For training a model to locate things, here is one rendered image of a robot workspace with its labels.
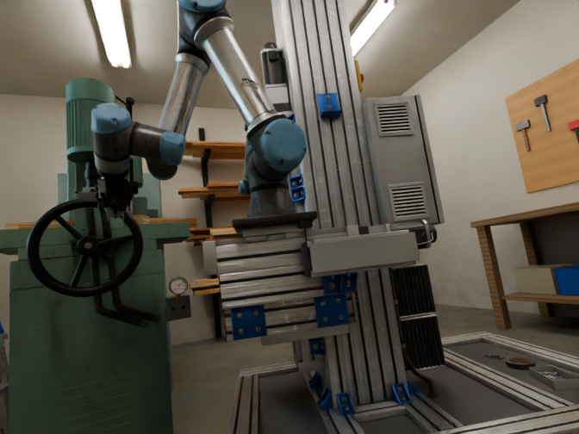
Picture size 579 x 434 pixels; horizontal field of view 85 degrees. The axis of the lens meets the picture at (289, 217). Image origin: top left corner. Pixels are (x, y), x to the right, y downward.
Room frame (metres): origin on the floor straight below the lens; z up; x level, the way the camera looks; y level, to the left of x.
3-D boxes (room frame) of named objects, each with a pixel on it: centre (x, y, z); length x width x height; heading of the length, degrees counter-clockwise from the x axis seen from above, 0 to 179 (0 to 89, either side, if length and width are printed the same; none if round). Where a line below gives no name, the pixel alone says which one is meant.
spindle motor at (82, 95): (1.22, 0.76, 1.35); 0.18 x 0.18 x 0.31
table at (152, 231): (1.14, 0.68, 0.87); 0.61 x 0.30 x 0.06; 119
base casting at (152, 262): (1.33, 0.82, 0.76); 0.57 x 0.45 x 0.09; 29
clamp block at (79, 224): (1.06, 0.64, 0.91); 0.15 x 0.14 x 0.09; 119
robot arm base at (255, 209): (0.92, 0.05, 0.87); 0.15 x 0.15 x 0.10
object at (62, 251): (1.17, 0.73, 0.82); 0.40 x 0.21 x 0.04; 119
